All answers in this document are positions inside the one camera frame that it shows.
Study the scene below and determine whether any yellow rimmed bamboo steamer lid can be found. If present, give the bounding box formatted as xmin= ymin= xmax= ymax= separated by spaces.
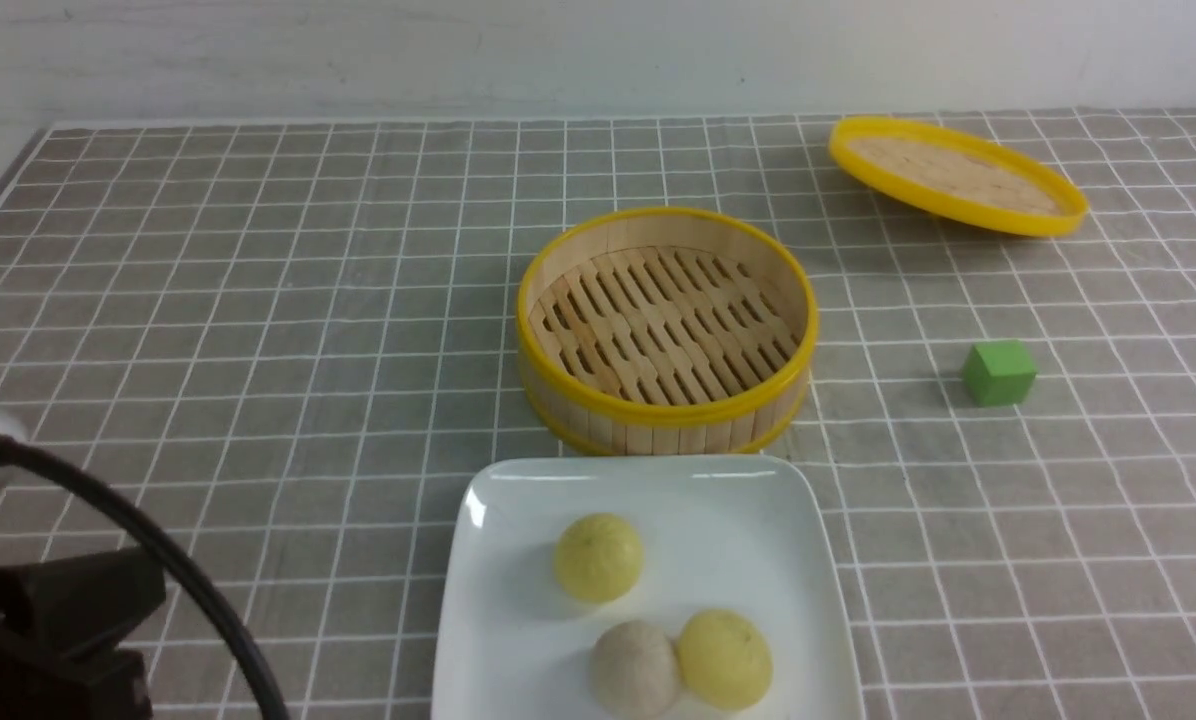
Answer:
xmin=828 ymin=117 xmax=1090 ymax=237

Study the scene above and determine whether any yellow steamed bun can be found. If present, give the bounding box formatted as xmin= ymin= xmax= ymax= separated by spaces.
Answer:
xmin=676 ymin=609 xmax=775 ymax=712
xmin=553 ymin=512 xmax=645 ymax=603

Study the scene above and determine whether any grey checked tablecloth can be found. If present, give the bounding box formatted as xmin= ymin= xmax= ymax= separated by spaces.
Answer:
xmin=0 ymin=108 xmax=1196 ymax=719

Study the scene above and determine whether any white square plate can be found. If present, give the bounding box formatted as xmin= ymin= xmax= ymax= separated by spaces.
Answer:
xmin=432 ymin=454 xmax=866 ymax=719

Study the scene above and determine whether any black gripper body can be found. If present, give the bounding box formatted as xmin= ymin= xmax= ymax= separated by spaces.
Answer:
xmin=0 ymin=548 xmax=167 ymax=719

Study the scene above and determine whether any green cube block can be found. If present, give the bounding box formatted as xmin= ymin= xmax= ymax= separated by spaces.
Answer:
xmin=962 ymin=340 xmax=1038 ymax=407

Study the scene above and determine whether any beige steamed bun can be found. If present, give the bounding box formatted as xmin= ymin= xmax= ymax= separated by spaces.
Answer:
xmin=588 ymin=620 xmax=682 ymax=719

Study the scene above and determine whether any black camera cable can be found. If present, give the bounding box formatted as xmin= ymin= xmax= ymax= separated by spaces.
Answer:
xmin=0 ymin=420 xmax=291 ymax=720

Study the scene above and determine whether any bamboo steamer basket yellow rim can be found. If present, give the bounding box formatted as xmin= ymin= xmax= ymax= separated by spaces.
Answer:
xmin=515 ymin=208 xmax=819 ymax=456

